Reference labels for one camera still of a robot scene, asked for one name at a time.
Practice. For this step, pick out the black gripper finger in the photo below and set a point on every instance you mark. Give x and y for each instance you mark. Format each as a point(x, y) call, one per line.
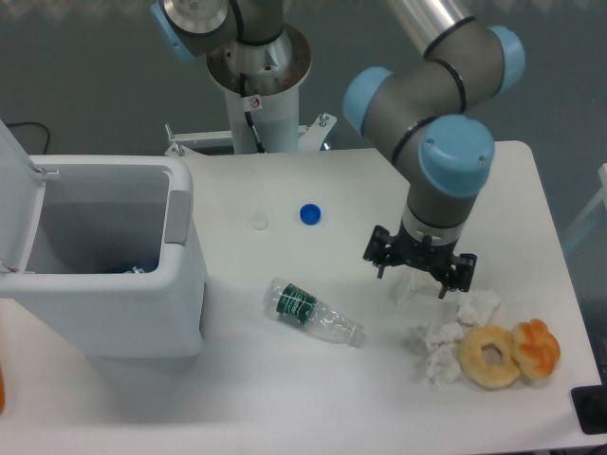
point(379, 250)
point(456, 274)

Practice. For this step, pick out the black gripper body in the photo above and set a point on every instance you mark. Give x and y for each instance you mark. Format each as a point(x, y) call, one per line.
point(422, 255)

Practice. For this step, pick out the white plastic trash can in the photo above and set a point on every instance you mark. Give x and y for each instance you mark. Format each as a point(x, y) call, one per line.
point(103, 249)

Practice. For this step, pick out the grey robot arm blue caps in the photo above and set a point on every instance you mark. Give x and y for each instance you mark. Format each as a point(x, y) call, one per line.
point(417, 123)

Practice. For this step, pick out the crumpled white tissue under gripper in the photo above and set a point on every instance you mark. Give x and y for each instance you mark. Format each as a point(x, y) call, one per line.
point(412, 283)

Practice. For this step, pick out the crumpled white tissue upper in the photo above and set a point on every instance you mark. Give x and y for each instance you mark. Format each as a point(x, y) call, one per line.
point(472, 309)

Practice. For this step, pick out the blue bottle cap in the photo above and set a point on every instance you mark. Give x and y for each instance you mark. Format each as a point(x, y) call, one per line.
point(310, 214)

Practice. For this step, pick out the crumpled white tissue lower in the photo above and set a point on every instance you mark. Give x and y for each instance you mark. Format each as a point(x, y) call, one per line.
point(440, 342)

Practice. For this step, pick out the crushed clear plastic bottle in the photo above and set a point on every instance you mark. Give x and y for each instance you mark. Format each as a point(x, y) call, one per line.
point(287, 302)

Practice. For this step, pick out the orange glazed bread roll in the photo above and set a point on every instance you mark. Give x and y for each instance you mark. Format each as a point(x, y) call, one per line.
point(535, 349)

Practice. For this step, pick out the white bottle cap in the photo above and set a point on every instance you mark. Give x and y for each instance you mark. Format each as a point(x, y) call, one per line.
point(259, 221)

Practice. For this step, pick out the black device at table edge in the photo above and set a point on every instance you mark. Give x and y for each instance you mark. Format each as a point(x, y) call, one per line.
point(590, 407)

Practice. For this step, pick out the orange object at left edge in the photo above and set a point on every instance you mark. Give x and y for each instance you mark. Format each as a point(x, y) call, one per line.
point(2, 391)

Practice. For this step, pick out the ring donut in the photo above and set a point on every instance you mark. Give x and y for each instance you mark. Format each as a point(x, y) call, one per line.
point(472, 359)

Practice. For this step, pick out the white mounting bracket with bolts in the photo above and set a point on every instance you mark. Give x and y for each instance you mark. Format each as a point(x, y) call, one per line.
point(310, 138)

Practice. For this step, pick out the white frame at right edge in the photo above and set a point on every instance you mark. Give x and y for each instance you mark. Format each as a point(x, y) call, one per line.
point(587, 219)

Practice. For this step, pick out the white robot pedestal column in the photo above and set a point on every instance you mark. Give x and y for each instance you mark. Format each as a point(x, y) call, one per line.
point(261, 83)

